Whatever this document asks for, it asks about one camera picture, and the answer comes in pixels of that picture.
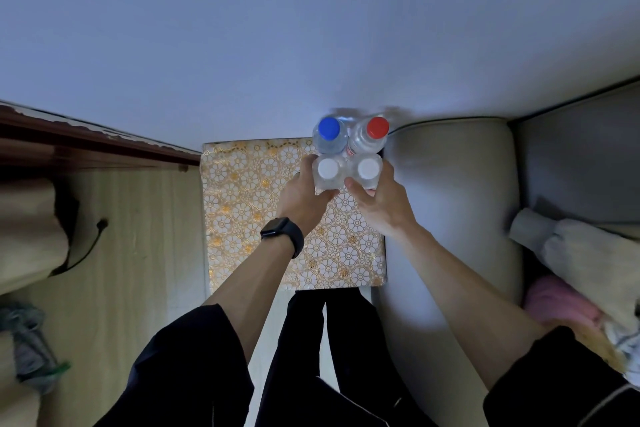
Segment person's left hand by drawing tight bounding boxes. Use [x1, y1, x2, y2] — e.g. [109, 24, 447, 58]
[275, 153, 341, 238]

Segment person's right hand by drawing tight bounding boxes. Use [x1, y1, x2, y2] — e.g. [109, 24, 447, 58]
[343, 160, 419, 241]

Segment patterned cloth covered stool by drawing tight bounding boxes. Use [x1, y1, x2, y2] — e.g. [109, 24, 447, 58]
[199, 137, 389, 295]

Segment small blue cap water bottle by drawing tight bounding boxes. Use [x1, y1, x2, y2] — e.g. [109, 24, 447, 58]
[311, 115, 349, 156]

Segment red cap water bottle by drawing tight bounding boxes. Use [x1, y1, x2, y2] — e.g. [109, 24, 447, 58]
[347, 115, 391, 156]

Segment person's left forearm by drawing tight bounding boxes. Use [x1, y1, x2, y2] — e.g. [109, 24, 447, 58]
[202, 239, 296, 362]

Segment person's right forearm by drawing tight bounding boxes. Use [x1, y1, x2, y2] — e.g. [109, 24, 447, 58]
[395, 224, 551, 390]

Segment person's black trousers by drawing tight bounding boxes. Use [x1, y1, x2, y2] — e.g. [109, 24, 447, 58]
[255, 287, 439, 427]

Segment person's black left sleeve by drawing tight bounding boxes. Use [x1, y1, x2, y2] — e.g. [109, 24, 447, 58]
[92, 304, 255, 427]

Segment person's black sleeve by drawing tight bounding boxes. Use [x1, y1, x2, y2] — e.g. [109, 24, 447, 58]
[92, 304, 255, 427]
[482, 325, 640, 427]

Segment person's black right sleeve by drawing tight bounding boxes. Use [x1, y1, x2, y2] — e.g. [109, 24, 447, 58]
[482, 325, 640, 427]

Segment black smartwatch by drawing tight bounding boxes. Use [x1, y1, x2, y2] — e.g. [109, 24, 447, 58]
[259, 216, 305, 260]

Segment grey sofa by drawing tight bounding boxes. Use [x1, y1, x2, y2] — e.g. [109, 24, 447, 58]
[372, 81, 640, 427]

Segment pink cloth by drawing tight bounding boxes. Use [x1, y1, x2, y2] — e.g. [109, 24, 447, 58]
[523, 274, 606, 330]

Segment pile of white clothes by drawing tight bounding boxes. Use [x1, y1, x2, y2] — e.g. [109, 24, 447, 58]
[509, 207, 640, 388]

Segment dark red door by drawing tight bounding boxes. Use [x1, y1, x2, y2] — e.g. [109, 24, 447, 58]
[0, 101, 202, 173]

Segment brown plush toy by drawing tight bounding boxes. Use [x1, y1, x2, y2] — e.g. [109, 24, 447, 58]
[569, 324, 629, 375]

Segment cream and purple curtain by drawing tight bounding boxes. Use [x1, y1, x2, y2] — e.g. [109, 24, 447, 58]
[0, 179, 71, 427]

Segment grey green floor cloth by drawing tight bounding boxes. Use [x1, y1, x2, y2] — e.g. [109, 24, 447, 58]
[0, 304, 72, 395]

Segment black floor cable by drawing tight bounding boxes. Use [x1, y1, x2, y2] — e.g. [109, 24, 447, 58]
[47, 218, 110, 278]

